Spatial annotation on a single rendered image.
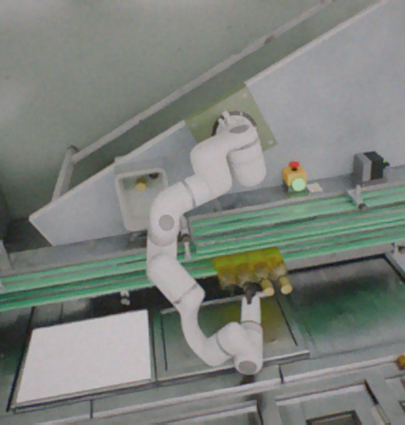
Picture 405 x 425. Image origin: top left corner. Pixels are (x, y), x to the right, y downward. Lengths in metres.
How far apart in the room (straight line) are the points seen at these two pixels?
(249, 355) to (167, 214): 0.42
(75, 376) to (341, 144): 1.21
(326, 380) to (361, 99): 0.96
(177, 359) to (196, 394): 0.15
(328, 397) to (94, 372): 0.70
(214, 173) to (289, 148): 0.55
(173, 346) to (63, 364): 0.35
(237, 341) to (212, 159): 0.47
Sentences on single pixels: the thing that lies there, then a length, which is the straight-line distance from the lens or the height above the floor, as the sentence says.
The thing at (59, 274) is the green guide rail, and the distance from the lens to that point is 1.73.
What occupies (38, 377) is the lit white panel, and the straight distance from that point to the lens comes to 1.63.
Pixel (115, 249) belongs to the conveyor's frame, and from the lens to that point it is 1.74.
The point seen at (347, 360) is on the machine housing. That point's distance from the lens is 1.52.
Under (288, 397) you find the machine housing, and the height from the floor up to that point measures 1.43.
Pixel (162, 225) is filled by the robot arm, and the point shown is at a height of 1.25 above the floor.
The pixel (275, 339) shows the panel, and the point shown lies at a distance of 1.56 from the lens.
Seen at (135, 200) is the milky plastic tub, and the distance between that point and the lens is 1.74.
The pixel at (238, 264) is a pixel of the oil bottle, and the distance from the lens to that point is 1.61.
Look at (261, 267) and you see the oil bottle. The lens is 1.59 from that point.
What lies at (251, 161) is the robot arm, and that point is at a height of 1.13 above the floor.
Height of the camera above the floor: 2.32
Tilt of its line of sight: 60 degrees down
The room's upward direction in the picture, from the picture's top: 164 degrees clockwise
